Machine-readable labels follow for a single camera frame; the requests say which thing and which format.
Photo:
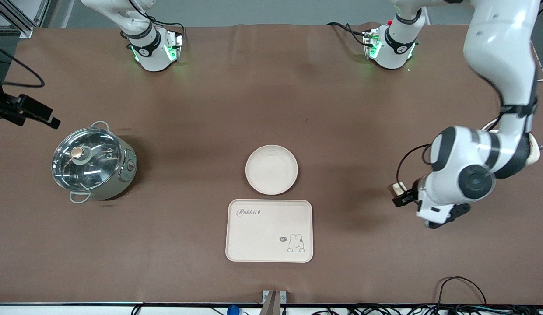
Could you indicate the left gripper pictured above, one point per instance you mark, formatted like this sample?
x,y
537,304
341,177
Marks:
x,y
404,199

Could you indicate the grey metal camera mount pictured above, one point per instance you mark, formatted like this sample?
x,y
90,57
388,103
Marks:
x,y
273,302

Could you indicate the small blue round object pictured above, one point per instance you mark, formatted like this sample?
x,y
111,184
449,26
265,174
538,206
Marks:
x,y
232,310

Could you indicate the pale green electric pot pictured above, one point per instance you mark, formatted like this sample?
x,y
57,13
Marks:
x,y
122,173

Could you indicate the aluminium frame profile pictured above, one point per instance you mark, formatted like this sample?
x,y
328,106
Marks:
x,y
17,17

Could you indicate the round lid knob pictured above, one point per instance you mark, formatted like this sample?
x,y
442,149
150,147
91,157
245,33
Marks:
x,y
77,152

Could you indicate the white two-slot toaster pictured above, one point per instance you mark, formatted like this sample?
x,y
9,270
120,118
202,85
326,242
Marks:
x,y
535,151

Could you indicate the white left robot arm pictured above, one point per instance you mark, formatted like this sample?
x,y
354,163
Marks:
x,y
499,43

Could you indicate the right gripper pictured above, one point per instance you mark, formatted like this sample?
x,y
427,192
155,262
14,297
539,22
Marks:
x,y
11,110

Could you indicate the round cream plate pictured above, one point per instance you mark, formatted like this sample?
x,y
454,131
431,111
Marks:
x,y
271,169

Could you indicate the glass pot lid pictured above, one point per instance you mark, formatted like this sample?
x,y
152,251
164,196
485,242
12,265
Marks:
x,y
94,168

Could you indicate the brown table cover mat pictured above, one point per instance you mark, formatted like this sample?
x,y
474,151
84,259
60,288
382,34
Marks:
x,y
188,131

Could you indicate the cream rabbit print tray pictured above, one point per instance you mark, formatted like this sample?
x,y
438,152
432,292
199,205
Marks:
x,y
262,236

